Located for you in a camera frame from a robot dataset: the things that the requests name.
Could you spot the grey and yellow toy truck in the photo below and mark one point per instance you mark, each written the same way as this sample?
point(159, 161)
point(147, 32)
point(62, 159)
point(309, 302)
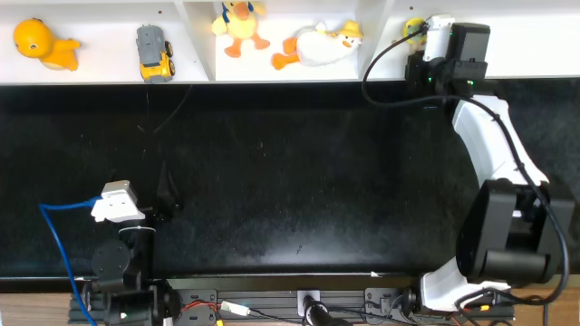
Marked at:
point(151, 45)

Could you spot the mounting rail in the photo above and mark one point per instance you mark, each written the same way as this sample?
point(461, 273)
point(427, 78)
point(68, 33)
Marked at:
point(281, 308)

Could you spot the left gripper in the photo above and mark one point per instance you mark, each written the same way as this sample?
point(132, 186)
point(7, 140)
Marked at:
point(161, 213)

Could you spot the yellow rubber duck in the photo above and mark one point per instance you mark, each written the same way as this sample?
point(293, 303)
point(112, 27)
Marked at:
point(34, 41)

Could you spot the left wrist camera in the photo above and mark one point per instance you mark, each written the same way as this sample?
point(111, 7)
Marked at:
point(118, 201)

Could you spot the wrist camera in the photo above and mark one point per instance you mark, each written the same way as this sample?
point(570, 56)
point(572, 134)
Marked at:
point(118, 201)
point(437, 38)

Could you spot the white plush duck, yellow hat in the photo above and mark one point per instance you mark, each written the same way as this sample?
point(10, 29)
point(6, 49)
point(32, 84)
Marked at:
point(321, 47)

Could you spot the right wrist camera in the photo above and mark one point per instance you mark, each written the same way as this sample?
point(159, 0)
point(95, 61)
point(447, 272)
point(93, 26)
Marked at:
point(437, 38)

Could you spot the yellow rattle drum toy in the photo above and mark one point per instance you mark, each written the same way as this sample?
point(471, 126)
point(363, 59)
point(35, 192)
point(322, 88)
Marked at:
point(413, 31)

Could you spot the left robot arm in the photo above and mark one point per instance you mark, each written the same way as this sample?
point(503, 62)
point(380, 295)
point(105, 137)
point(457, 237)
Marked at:
point(136, 253)

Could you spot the white shelf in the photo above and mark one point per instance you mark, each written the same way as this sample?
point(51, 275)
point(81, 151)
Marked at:
point(99, 59)

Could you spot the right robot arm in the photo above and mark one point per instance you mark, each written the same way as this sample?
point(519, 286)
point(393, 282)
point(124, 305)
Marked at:
point(485, 136)

